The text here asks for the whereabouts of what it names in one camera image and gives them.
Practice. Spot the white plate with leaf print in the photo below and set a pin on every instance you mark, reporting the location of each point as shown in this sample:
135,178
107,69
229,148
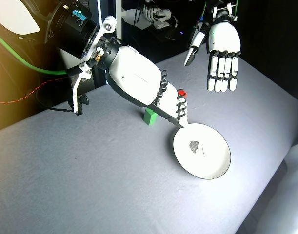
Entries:
207,156

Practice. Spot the small red block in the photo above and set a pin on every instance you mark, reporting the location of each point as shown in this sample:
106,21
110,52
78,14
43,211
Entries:
181,93

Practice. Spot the green cube block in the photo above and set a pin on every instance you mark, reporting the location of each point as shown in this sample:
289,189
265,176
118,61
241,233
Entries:
149,118

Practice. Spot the small white box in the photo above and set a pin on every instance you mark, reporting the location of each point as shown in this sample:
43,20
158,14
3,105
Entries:
161,25

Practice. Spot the spare white robot hand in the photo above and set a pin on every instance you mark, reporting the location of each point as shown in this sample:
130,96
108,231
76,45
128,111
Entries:
158,12

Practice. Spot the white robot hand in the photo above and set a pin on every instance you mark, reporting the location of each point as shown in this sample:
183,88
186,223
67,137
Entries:
134,73
223,39

